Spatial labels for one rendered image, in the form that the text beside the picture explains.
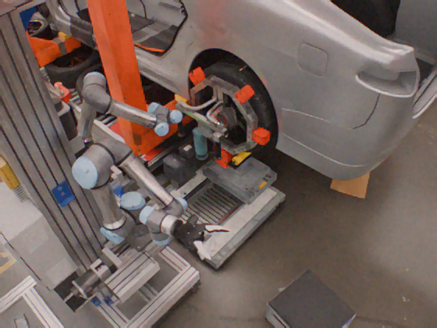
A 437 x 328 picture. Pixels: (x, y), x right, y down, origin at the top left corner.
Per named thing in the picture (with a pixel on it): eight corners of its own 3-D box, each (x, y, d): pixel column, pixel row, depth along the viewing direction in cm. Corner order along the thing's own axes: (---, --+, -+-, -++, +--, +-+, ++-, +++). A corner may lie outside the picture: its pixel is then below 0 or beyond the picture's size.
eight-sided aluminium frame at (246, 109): (257, 160, 256) (259, 96, 217) (250, 165, 253) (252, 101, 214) (200, 127, 283) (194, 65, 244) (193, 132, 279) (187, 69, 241)
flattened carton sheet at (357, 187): (372, 155, 335) (373, 153, 332) (363, 199, 300) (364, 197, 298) (341, 147, 344) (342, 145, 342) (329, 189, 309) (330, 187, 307)
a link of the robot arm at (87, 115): (69, 159, 210) (85, 82, 179) (69, 143, 220) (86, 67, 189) (89, 162, 215) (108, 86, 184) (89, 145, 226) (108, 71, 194)
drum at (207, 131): (234, 126, 252) (234, 109, 242) (213, 142, 241) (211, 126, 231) (218, 117, 259) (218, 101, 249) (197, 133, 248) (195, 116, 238)
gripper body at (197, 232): (207, 240, 146) (181, 229, 150) (207, 226, 140) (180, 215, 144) (197, 254, 140) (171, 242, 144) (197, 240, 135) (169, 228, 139)
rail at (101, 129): (154, 171, 308) (150, 152, 292) (146, 177, 303) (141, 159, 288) (28, 75, 428) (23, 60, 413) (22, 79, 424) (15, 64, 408)
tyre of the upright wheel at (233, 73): (306, 115, 236) (243, 35, 233) (285, 134, 224) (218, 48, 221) (255, 147, 293) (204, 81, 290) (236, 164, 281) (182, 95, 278)
